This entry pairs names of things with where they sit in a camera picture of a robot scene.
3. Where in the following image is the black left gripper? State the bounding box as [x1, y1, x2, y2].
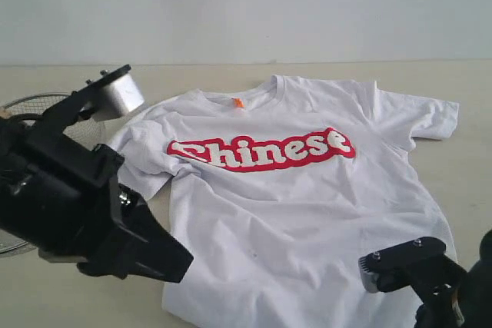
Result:
[1, 114, 194, 283]

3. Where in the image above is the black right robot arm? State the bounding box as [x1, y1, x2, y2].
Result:
[414, 232, 491, 327]

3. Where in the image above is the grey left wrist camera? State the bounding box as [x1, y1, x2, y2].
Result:
[40, 65, 145, 127]

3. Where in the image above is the white t-shirt red print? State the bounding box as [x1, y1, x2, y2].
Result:
[110, 75, 459, 327]

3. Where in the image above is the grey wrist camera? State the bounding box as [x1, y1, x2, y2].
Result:
[40, 65, 145, 127]
[358, 237, 467, 301]

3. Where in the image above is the metal wire mesh basket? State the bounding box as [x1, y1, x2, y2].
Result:
[1, 93, 105, 258]

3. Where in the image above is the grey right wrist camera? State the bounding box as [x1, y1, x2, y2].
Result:
[358, 237, 467, 301]

